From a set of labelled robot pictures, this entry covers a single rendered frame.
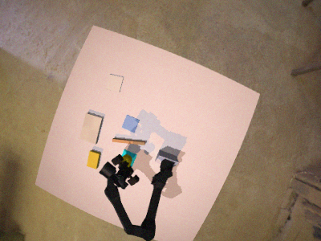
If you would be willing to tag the beige flat block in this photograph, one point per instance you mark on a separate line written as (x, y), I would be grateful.
(91, 128)

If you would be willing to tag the tan wooden bar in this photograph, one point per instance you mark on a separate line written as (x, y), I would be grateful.
(128, 141)

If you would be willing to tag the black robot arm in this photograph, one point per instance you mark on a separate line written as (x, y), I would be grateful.
(148, 226)

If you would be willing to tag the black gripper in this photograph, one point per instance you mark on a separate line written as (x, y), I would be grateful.
(123, 167)

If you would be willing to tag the yellow flat block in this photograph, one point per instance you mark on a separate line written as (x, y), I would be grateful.
(93, 159)

